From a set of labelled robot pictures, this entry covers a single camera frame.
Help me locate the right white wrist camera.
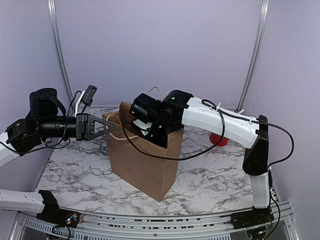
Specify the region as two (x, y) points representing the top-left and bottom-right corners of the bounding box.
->
(132, 119), (152, 136)

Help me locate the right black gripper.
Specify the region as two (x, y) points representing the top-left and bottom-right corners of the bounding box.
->
(134, 120), (175, 159)

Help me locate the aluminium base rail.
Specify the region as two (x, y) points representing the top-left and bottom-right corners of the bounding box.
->
(6, 201), (302, 240)

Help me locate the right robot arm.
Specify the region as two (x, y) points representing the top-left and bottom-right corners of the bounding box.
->
(129, 90), (274, 229)

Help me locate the left aluminium frame post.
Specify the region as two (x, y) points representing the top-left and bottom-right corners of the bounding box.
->
(47, 0), (73, 103)

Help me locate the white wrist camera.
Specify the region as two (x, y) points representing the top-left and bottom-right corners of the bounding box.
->
(132, 119), (152, 136)
(74, 84), (98, 116)

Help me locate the aluminium frame post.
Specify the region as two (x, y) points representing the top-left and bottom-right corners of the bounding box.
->
(236, 0), (270, 112)
(47, 0), (73, 103)

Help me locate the red cylindrical container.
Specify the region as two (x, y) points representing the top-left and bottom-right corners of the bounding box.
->
(209, 133), (229, 147)

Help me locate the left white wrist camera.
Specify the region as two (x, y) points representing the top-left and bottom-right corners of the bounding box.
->
(74, 84), (98, 116)

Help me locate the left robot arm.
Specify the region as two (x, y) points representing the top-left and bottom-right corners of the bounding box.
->
(0, 87), (116, 228)

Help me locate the brown paper bag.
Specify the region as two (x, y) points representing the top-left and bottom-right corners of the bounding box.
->
(102, 101), (184, 202)

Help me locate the right aluminium frame post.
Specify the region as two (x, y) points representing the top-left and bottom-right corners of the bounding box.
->
(236, 0), (270, 112)

